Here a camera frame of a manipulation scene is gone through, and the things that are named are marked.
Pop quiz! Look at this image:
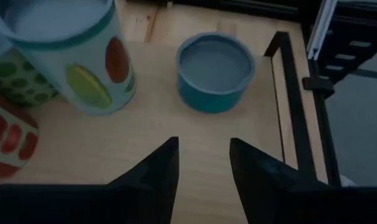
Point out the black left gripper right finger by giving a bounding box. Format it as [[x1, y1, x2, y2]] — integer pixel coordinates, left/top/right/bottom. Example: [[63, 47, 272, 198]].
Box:
[[228, 137, 377, 224]]

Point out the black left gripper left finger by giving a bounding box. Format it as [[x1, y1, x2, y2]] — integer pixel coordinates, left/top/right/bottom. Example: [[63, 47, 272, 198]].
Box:
[[0, 136, 180, 224]]

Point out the tall can red tomato label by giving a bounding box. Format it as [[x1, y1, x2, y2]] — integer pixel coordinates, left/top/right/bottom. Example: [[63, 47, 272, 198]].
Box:
[[0, 90, 40, 181]]

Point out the tall can green pea label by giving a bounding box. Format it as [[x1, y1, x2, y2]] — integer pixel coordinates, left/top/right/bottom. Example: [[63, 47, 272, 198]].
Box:
[[0, 46, 60, 108]]

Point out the mint green fruit label can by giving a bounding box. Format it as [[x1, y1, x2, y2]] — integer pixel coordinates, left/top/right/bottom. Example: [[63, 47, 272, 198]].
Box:
[[0, 0, 138, 116]]

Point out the short blue can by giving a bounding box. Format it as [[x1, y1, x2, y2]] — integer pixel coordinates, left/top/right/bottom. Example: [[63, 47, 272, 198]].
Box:
[[175, 30, 257, 114]]

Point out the silver aluminium bar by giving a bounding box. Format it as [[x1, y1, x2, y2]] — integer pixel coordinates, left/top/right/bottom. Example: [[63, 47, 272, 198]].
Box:
[[306, 0, 339, 60]]

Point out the black aluminium table frame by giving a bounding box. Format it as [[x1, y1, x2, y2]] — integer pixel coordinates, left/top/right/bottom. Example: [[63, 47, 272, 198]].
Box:
[[126, 0, 377, 187]]

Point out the small black bracket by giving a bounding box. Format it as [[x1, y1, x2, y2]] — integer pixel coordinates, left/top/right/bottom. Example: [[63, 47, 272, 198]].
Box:
[[302, 76, 335, 99]]

